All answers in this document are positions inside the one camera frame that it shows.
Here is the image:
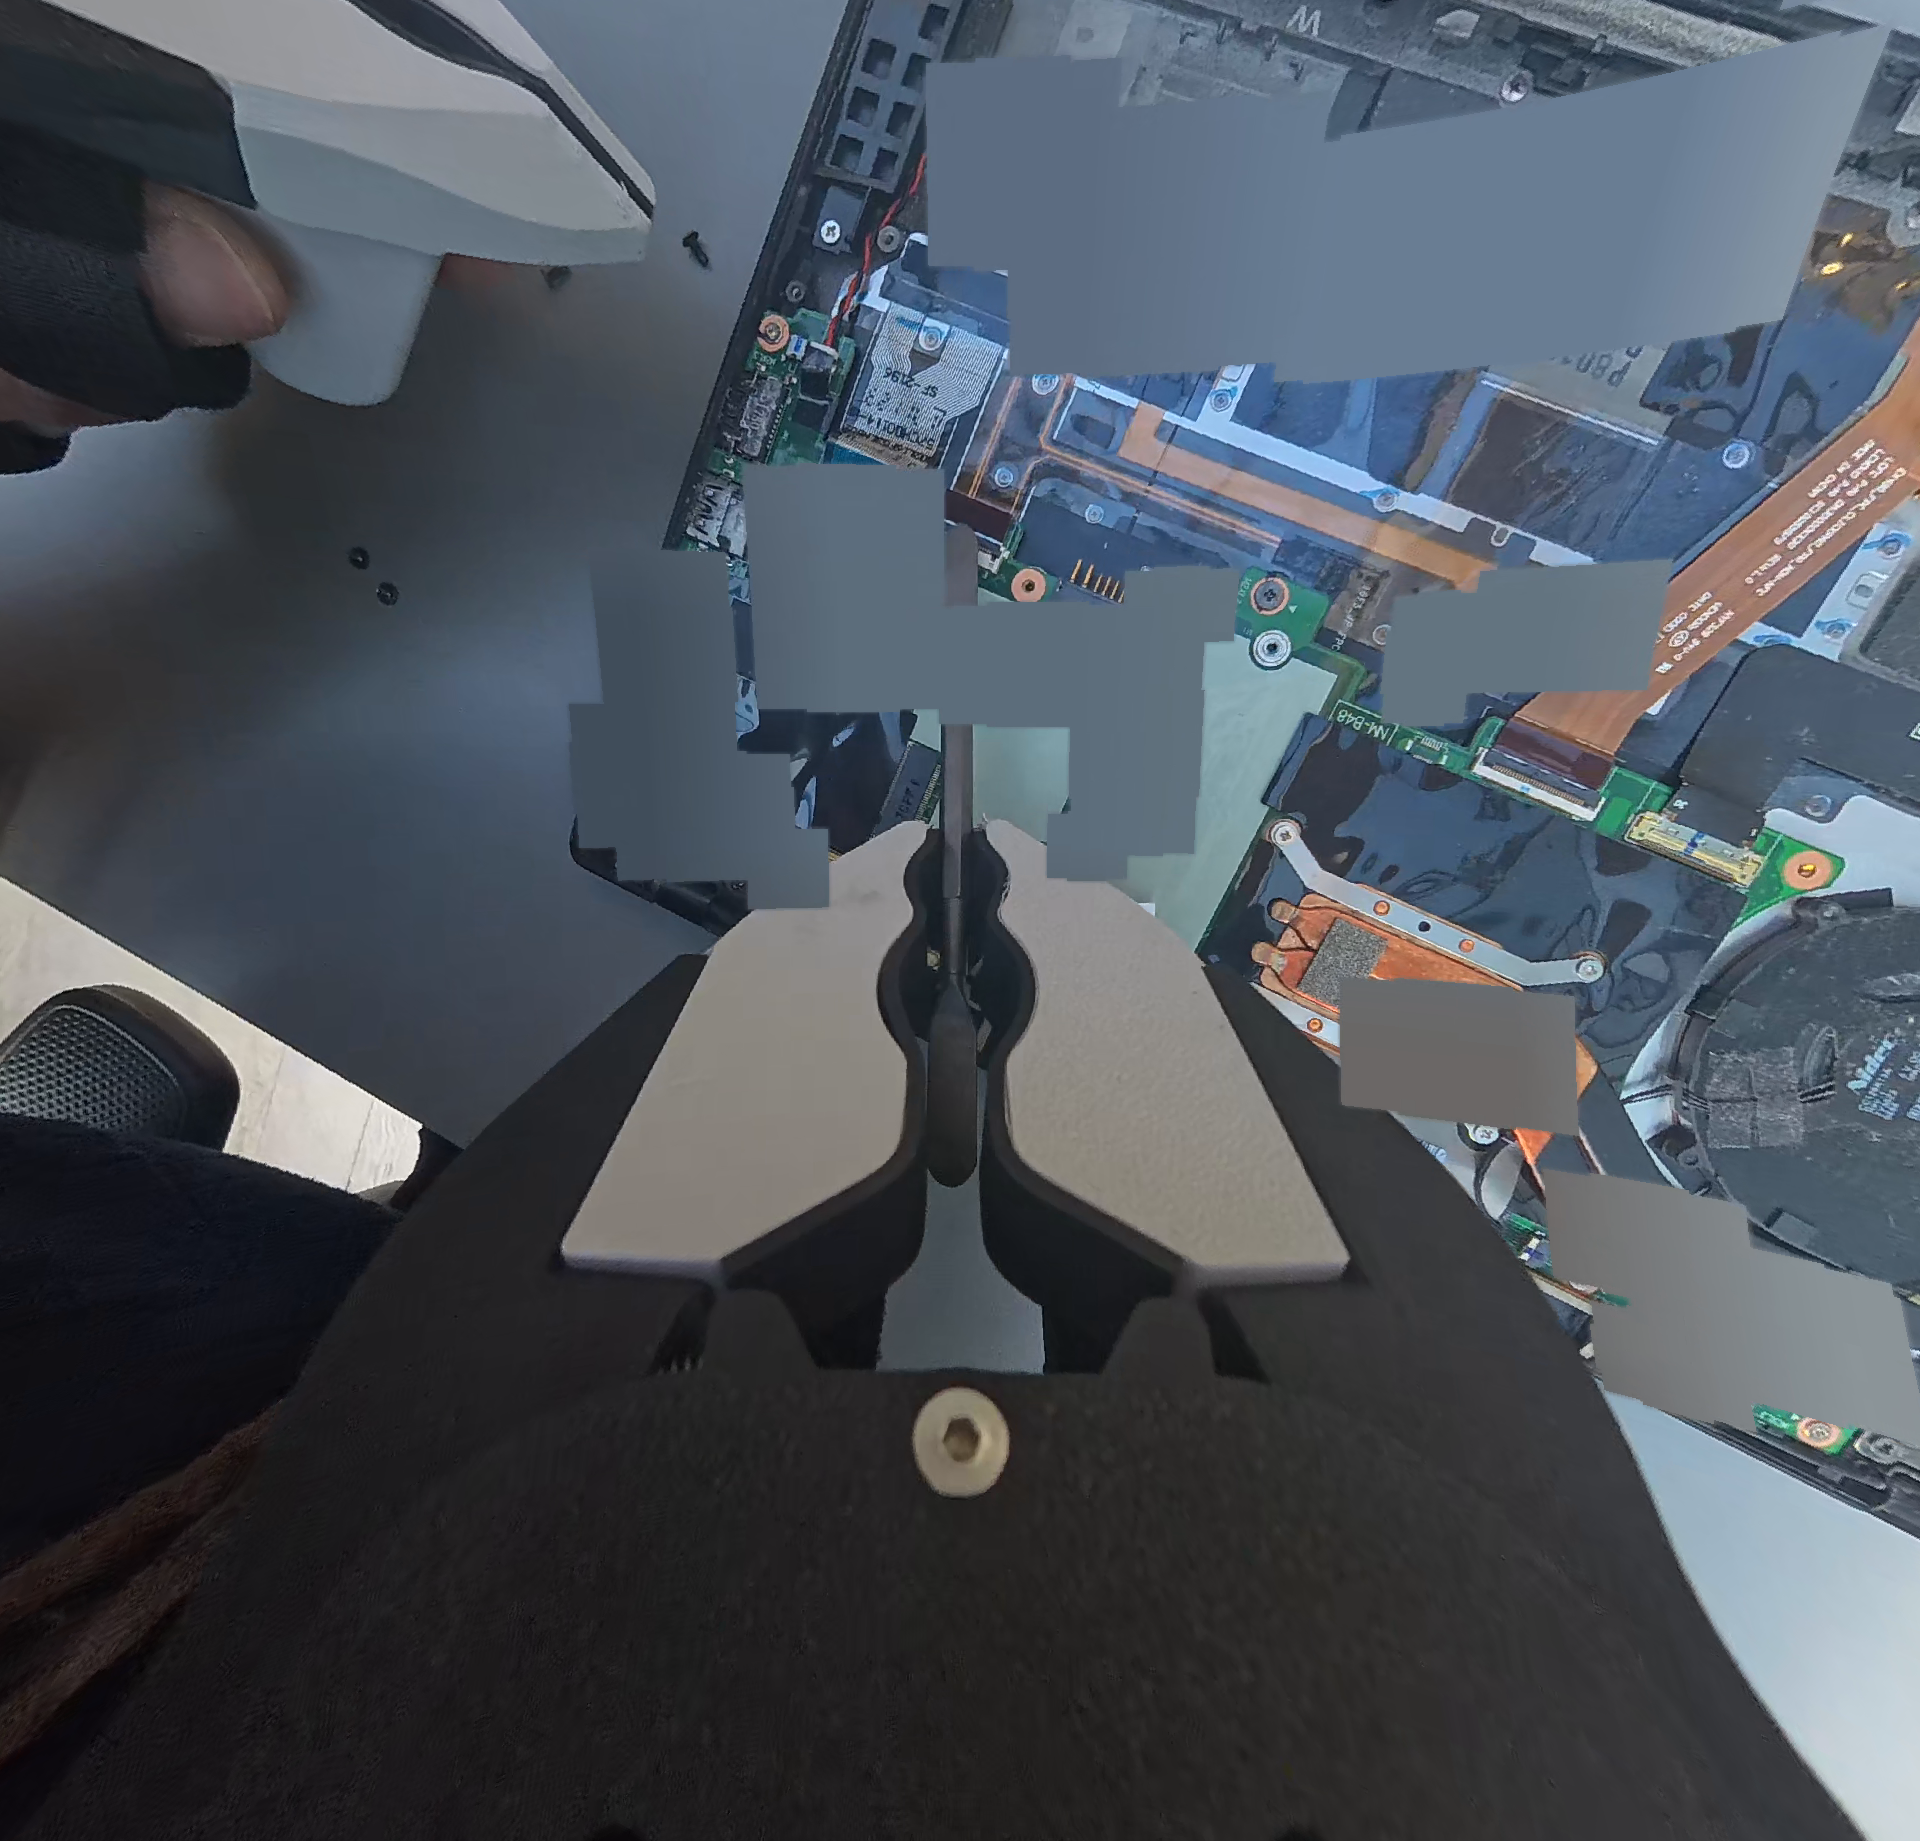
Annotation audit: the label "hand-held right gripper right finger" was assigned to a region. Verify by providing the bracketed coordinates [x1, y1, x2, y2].
[964, 818, 1348, 1368]

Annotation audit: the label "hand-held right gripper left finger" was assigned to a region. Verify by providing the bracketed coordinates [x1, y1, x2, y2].
[557, 818, 956, 1367]

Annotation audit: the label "black handled metal spudger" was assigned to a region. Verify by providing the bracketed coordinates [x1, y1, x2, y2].
[921, 522, 988, 1192]

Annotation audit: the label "pale green memory module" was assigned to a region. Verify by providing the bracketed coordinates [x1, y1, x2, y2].
[960, 727, 1070, 823]
[1152, 638, 1339, 947]

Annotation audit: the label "black laptop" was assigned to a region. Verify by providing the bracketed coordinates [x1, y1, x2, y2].
[569, 0, 1920, 1513]

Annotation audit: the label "person's left hand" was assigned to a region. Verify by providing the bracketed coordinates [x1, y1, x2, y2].
[0, 199, 295, 482]

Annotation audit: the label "copper laptop heat sink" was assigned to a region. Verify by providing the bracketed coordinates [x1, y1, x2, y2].
[1249, 818, 1620, 1070]

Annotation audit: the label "person's black clothing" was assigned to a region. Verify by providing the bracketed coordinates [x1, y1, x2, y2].
[0, 1121, 452, 1572]

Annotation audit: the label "black mesh office chair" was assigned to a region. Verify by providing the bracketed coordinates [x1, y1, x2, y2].
[0, 984, 241, 1197]

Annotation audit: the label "person's brown hair locks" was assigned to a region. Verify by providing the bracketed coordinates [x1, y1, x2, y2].
[0, 1404, 286, 1753]

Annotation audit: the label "silver shielded wireless card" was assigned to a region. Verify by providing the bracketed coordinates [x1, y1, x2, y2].
[842, 294, 1009, 452]

